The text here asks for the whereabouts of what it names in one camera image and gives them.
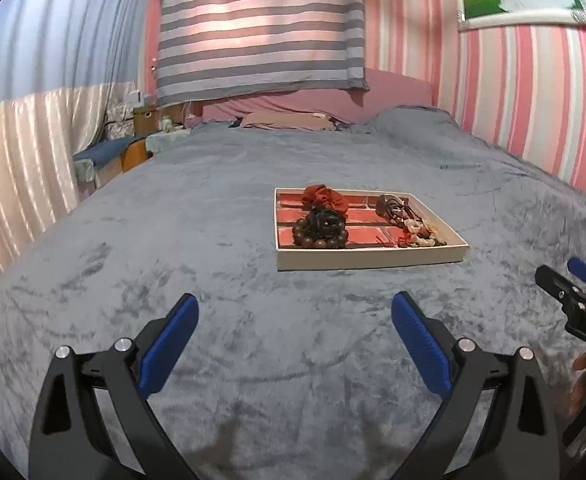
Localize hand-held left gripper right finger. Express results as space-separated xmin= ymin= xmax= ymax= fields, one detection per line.
xmin=391 ymin=291 xmax=560 ymax=480

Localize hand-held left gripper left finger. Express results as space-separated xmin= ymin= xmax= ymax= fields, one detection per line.
xmin=29 ymin=293 xmax=200 ymax=480

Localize beige tray with red lining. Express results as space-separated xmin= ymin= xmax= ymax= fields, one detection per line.
xmin=274 ymin=187 xmax=470 ymax=272

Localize cream flower scrunchie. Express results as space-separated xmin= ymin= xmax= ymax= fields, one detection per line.
xmin=405 ymin=217 xmax=448 ymax=249

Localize brown wooden bead bracelet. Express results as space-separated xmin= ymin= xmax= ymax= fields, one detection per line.
xmin=291 ymin=217 xmax=350 ymax=251

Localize black hair accessory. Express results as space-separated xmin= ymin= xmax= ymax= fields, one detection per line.
xmin=307 ymin=208 xmax=346 ymax=237

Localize red scrunchie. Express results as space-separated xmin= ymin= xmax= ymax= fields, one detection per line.
xmin=300 ymin=184 xmax=350 ymax=217

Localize person's right hand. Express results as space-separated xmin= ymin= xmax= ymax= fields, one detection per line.
xmin=569 ymin=351 xmax=586 ymax=423

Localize grey plush blanket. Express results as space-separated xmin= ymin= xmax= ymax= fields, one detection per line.
xmin=0 ymin=106 xmax=586 ymax=480

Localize orange chair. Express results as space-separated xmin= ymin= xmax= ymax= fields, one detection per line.
xmin=122 ymin=139 xmax=150 ymax=173

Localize blue cloth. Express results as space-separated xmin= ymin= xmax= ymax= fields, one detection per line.
xmin=72 ymin=136 xmax=141 ymax=168

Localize bedside table with green cloth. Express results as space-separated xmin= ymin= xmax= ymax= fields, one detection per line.
xmin=144 ymin=127 xmax=194 ymax=155

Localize cream striped curtain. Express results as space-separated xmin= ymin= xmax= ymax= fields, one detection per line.
xmin=0 ymin=82 xmax=141 ymax=306

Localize cardboard box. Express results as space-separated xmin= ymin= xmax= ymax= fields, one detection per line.
xmin=133 ymin=105 xmax=157 ymax=136

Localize pink pillow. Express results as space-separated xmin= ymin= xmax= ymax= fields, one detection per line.
xmin=200 ymin=67 xmax=434 ymax=125

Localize beige pillow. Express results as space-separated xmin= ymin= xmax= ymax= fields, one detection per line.
xmin=239 ymin=111 xmax=335 ymax=132

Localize grey striped hanging cloth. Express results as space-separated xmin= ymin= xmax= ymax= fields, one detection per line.
xmin=154 ymin=0 xmax=371 ymax=107

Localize blue curtain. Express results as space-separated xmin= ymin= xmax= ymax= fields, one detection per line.
xmin=0 ymin=0 xmax=156 ymax=113

